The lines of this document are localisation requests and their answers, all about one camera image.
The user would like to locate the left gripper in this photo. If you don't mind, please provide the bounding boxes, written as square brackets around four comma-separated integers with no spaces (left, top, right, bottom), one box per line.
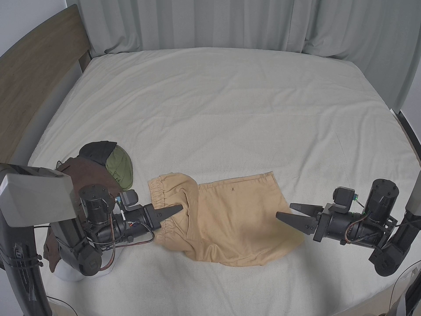
[114,204,184,246]

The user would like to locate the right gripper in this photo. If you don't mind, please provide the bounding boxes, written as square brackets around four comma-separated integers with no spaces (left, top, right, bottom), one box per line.
[275,202,366,245]

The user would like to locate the tan shorts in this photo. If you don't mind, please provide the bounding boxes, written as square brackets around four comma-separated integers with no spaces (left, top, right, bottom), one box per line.
[147,171,305,268]

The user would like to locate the bed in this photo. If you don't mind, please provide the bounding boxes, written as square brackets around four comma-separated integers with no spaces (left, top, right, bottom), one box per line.
[0,5,421,316]

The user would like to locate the green garment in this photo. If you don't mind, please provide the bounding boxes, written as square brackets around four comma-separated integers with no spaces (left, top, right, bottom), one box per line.
[105,144,135,190]

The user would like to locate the brown garment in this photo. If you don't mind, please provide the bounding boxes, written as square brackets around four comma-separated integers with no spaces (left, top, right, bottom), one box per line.
[43,157,121,273]

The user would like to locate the black garment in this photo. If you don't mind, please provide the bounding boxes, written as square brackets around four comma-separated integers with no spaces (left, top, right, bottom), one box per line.
[80,141,118,170]

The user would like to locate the white garment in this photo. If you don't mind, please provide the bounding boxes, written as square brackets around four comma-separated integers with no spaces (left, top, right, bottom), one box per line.
[54,251,120,282]

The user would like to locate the pale grey curtain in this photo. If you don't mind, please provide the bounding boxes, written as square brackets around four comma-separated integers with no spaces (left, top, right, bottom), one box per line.
[62,0,308,58]
[289,0,421,114]

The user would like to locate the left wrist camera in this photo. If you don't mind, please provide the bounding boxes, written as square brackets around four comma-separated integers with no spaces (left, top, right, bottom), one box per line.
[118,190,139,211]

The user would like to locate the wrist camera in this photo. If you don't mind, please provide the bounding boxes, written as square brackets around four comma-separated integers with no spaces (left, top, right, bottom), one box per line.
[118,190,139,211]
[332,186,356,214]

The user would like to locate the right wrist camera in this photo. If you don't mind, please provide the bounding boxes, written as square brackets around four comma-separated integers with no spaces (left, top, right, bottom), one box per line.
[332,186,356,214]

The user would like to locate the black cable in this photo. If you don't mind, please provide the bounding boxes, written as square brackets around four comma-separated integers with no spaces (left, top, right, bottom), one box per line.
[45,294,80,316]

